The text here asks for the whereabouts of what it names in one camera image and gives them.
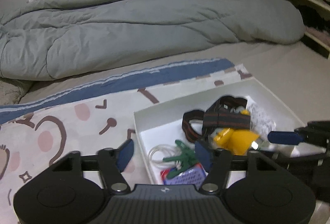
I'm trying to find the cartoon bear print cloth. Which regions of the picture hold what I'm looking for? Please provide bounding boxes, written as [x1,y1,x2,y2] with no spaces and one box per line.
[1,58,251,223]

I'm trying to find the colourful card game box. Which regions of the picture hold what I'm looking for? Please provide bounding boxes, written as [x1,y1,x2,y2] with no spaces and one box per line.
[160,164,206,188]

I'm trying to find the white shallow cardboard box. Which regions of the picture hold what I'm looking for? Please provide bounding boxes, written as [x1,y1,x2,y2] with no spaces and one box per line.
[134,78,303,184]

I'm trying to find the grey disposable seat cushion pack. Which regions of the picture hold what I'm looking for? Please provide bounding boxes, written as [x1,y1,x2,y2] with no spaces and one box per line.
[247,103,276,140]

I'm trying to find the yellow headlamp with strap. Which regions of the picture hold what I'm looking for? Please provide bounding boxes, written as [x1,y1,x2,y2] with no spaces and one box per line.
[182,95,260,156]

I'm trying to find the grey-green duvet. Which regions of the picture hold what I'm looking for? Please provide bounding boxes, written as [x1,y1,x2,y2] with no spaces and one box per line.
[1,0,305,81]

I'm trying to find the green plastic clothes pegs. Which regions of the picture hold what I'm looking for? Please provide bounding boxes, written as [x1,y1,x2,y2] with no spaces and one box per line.
[163,140,199,179]

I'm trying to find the beige fluffy blanket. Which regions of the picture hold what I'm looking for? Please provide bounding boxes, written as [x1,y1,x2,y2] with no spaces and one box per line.
[0,78,33,105]

